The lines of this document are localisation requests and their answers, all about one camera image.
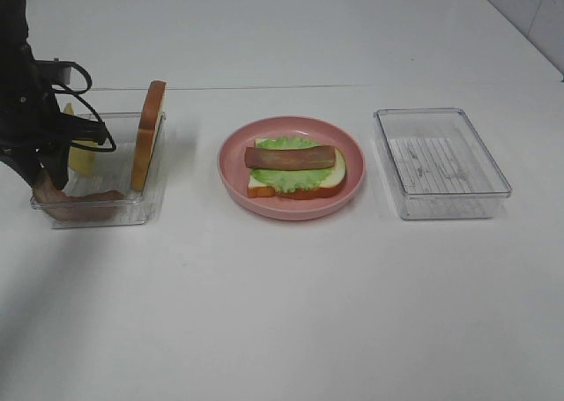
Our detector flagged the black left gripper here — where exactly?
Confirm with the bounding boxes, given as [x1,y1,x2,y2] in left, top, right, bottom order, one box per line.
[1,43,108,189]

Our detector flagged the yellow cheese slice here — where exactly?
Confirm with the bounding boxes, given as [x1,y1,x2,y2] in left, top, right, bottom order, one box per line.
[63,103,97,176]

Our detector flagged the pink bacon strip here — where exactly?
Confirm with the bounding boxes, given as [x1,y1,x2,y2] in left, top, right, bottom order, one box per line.
[32,170,124,222]

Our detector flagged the green lettuce leaf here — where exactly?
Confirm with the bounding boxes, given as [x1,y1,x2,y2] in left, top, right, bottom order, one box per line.
[248,135,332,193]

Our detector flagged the brown bacon strip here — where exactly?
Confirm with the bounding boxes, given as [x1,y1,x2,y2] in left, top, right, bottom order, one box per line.
[244,145,336,171]

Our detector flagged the toast bread slice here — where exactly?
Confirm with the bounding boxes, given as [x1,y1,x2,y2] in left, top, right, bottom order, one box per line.
[130,80,167,191]
[247,145,346,200]

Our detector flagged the clear left plastic container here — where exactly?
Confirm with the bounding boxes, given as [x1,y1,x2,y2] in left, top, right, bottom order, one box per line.
[30,112,169,228]

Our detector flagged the clear plastic container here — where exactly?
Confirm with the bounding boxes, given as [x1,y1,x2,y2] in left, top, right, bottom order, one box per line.
[30,112,169,228]
[374,108,512,220]

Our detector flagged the upright toast bread slice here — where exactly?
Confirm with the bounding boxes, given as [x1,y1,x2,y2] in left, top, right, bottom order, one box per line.
[130,80,167,191]

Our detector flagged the pink round plate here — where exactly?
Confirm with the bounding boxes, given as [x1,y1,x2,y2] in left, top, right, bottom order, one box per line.
[218,115,366,220]

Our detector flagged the clear right plastic container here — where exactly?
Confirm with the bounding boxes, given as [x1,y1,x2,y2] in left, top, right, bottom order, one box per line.
[374,108,512,220]

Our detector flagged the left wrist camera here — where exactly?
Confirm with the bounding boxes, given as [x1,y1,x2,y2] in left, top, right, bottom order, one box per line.
[36,59,73,85]

